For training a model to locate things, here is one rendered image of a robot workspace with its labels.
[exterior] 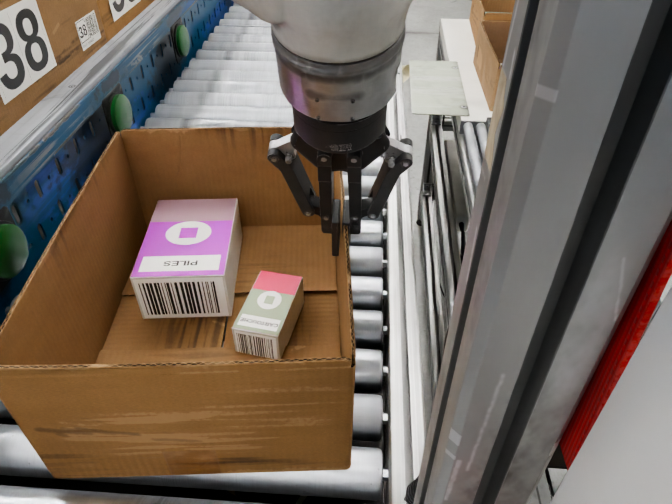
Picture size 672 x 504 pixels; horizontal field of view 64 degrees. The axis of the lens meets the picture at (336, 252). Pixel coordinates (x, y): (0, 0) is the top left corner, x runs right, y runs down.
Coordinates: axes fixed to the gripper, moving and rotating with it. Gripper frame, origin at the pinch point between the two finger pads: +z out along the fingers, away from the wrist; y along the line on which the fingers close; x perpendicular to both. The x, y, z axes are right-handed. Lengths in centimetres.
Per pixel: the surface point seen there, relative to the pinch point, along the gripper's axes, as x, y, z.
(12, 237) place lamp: 1.6, -42.1, 8.1
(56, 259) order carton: -7.2, -27.9, -3.4
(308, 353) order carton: -10.6, -3.3, 10.5
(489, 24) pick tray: 82, 30, 35
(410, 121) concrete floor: 164, 24, 154
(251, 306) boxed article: -6.3, -10.2, 7.8
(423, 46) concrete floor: 267, 37, 191
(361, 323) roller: -5.2, 2.7, 13.8
